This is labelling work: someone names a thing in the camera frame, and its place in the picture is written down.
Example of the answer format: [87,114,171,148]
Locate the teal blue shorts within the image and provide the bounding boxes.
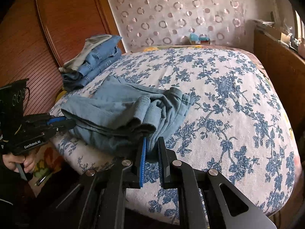
[61,76,194,155]

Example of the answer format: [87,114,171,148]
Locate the person left hand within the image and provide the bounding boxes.
[2,149,38,173]

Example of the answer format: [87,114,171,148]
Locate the yellow plush toy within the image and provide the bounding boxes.
[55,90,67,102]

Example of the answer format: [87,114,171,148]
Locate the blue floral bed cover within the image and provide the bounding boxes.
[48,46,302,224]

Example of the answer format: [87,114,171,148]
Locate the folded blue jeans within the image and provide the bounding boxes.
[62,35,121,92]

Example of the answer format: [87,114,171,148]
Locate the folded grey green pants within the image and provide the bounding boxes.
[58,34,113,73]

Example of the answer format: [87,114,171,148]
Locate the wooden wardrobe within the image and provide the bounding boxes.
[1,0,118,114]

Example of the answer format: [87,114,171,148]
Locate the colourful floral blanket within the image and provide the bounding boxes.
[137,45,247,52]

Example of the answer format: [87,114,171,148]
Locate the cardboard box with blue cloth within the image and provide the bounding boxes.
[189,33,210,45]

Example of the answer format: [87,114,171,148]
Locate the circle patterned curtain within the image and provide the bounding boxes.
[108,0,246,51]

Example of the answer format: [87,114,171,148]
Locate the wooden window side cabinet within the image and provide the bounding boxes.
[253,27,305,134]

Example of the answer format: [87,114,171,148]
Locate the cardboard box on cabinet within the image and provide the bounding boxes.
[265,26,292,46]

